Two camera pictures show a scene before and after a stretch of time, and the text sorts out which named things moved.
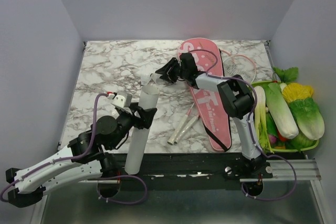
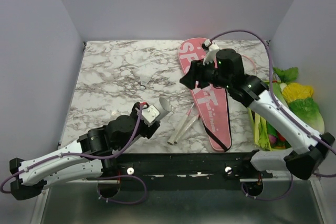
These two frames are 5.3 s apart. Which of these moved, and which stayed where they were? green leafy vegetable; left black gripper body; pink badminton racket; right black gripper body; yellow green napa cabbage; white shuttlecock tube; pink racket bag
Moved: left black gripper body; white shuttlecock tube; right black gripper body
Stayed: pink badminton racket; yellow green napa cabbage; pink racket bag; green leafy vegetable
